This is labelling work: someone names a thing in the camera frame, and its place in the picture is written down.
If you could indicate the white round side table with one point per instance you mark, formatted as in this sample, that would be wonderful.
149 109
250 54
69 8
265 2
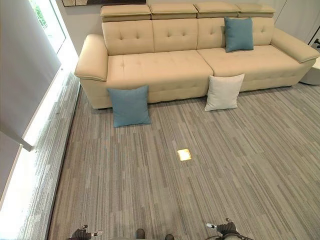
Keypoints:
312 75

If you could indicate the blue square cushion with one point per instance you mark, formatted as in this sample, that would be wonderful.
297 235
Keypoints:
238 35
130 106

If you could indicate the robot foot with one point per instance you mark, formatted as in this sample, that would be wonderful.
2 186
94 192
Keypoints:
169 237
140 234

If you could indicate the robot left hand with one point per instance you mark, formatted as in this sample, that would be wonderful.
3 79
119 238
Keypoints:
83 234

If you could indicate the black device on wall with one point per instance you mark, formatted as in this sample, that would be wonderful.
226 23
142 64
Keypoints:
317 43

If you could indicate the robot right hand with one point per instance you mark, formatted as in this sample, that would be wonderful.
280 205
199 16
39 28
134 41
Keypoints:
225 228

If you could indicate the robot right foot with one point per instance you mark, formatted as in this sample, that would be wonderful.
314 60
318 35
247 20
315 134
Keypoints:
169 237

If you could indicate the brass floor socket plate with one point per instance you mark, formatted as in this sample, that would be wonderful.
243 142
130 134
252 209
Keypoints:
184 154

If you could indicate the window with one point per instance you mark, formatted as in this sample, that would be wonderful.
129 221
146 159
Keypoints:
48 22

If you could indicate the grey roller blind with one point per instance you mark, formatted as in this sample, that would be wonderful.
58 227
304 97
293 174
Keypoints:
23 72

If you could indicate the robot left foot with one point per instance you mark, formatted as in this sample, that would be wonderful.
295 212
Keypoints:
140 234

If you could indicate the beige leather sofa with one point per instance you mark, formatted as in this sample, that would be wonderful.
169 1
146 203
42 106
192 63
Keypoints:
175 62

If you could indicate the white square cushion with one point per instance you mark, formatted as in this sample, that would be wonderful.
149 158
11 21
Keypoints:
223 93

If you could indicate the framed wall picture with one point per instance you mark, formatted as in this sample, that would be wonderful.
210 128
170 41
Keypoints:
105 2

